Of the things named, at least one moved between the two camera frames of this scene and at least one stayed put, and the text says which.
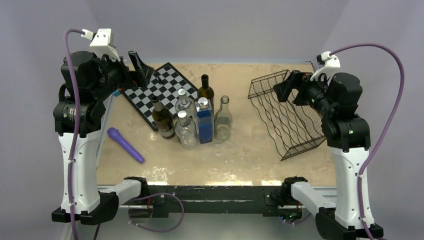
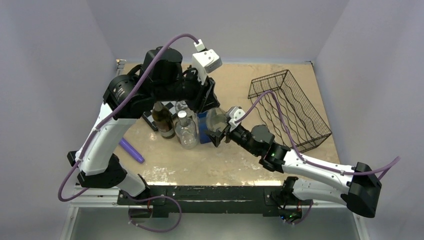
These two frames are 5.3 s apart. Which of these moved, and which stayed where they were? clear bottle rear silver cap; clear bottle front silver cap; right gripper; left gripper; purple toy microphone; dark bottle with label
Moved: left gripper; right gripper
Stayed: dark bottle with label; purple toy microphone; clear bottle front silver cap; clear bottle rear silver cap
